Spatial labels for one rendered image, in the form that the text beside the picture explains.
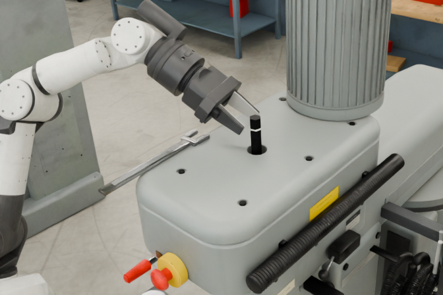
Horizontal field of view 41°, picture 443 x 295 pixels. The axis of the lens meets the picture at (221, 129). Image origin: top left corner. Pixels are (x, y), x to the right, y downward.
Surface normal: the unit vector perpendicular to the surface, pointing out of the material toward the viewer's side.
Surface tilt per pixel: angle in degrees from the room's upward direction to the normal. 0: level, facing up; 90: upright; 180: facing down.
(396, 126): 0
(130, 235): 0
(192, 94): 90
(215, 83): 30
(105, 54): 70
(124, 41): 63
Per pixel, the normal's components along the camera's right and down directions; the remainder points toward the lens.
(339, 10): -0.12, 0.51
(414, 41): -0.69, 0.41
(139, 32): -0.22, 0.06
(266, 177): -0.07, -0.86
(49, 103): 0.96, 0.11
